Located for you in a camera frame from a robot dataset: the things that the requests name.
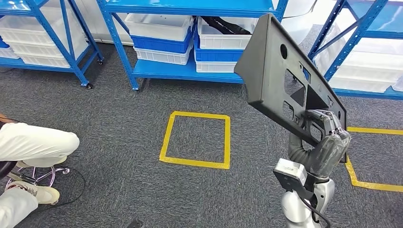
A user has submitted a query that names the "black plastic trim part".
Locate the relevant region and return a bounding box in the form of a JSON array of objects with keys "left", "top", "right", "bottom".
[{"left": 201, "top": 16, "right": 251, "bottom": 35}]

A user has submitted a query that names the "black floor cable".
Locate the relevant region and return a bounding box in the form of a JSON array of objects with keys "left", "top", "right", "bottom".
[{"left": 31, "top": 167, "right": 86, "bottom": 210}]

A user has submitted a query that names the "person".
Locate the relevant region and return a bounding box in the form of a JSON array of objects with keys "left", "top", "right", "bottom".
[{"left": 0, "top": 113, "right": 81, "bottom": 228}]

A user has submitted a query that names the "chrome base stool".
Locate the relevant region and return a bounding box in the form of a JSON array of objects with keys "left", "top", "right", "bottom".
[{"left": 0, "top": 160, "right": 70, "bottom": 190}]

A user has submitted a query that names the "blue steel shelf rack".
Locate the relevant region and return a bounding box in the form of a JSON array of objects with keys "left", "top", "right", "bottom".
[
  {"left": 307, "top": 0, "right": 403, "bottom": 101},
  {"left": 96, "top": 0, "right": 288, "bottom": 92},
  {"left": 0, "top": 0, "right": 105, "bottom": 90}
]

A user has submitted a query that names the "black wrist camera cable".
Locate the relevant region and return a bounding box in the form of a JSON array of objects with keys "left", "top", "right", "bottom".
[{"left": 299, "top": 195, "right": 331, "bottom": 228}]

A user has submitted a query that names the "black plastic plate bracket part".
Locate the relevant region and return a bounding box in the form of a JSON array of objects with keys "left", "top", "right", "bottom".
[{"left": 234, "top": 13, "right": 347, "bottom": 163}]

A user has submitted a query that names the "yellow floor tape square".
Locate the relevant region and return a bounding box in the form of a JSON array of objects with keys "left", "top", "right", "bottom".
[
  {"left": 159, "top": 111, "right": 231, "bottom": 170},
  {"left": 345, "top": 126, "right": 403, "bottom": 193}
]

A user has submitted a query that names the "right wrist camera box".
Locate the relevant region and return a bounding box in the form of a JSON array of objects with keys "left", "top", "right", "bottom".
[{"left": 272, "top": 158, "right": 311, "bottom": 197}]

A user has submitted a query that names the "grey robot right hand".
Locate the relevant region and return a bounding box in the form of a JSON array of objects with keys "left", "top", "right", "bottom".
[{"left": 306, "top": 109, "right": 352, "bottom": 181}]

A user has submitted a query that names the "white car with red stripe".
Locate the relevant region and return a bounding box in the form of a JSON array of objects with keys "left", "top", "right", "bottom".
[{"left": 74, "top": 0, "right": 339, "bottom": 46}]

